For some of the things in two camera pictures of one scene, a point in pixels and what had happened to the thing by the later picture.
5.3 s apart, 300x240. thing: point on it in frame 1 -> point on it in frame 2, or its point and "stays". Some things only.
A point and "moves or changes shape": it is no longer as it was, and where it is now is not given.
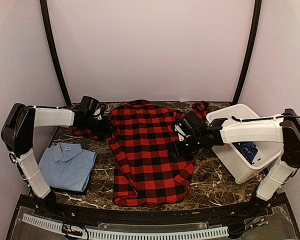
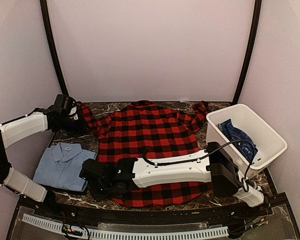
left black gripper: [105, 129] -> [82, 130]
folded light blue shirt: [67, 166] stays
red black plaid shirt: [146, 172] moves or changes shape
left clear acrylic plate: [24, 230] stays
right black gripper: [177, 150] -> [96, 194]
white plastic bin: [240, 168] stays
